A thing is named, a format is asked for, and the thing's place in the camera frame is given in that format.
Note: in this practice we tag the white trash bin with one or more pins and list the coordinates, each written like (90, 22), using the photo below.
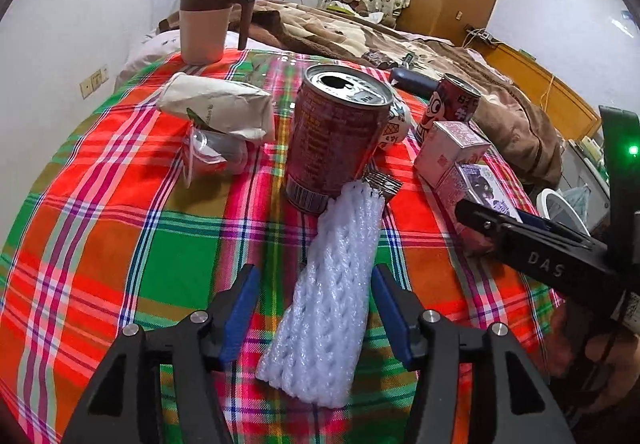
(555, 206)

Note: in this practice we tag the white foam net sleeve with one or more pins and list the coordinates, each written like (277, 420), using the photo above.
(330, 284)

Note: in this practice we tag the small green box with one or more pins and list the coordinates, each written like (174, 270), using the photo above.
(411, 58)

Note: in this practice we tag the wall socket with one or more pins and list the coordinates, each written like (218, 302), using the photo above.
(92, 83)

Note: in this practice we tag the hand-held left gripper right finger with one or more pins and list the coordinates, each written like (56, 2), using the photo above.
(392, 314)

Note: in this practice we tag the dark crumpled wrapper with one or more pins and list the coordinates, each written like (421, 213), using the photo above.
(377, 59)

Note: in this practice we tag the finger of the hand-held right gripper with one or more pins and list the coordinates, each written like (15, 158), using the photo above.
(535, 220)
(480, 221)

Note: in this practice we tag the clear plastic bottle red label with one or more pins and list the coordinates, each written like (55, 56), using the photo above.
(220, 154)

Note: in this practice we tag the pink drink carton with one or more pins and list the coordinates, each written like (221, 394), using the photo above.
(445, 154)

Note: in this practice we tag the brown fleece blanket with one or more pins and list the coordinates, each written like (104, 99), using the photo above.
(505, 99)

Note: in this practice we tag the small red milk can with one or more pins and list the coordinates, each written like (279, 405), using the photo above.
(445, 107)

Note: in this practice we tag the dark blue glasses case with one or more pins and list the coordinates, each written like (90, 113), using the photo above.
(412, 80)

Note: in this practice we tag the white patterned cup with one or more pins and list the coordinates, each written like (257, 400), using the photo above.
(397, 124)

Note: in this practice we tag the crumpled white paper bag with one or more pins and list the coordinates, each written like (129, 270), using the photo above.
(220, 99)

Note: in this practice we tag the wooden headboard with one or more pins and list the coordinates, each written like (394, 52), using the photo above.
(540, 84)

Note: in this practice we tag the large dark red can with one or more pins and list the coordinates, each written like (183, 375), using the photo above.
(330, 139)

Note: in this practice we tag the person's right hand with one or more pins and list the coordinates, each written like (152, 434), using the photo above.
(600, 354)

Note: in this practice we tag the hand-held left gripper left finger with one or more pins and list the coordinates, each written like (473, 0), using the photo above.
(240, 319)

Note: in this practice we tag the white power strip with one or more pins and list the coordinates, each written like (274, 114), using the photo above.
(480, 34)

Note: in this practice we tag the beige brown lidded mug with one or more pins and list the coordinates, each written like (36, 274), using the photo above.
(202, 32)

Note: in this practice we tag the purple drink carton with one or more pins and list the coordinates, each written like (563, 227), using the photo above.
(470, 184)

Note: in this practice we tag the silver foil wrapper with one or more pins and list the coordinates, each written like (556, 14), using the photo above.
(385, 184)

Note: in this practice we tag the plaid tablecloth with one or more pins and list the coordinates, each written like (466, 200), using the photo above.
(125, 234)

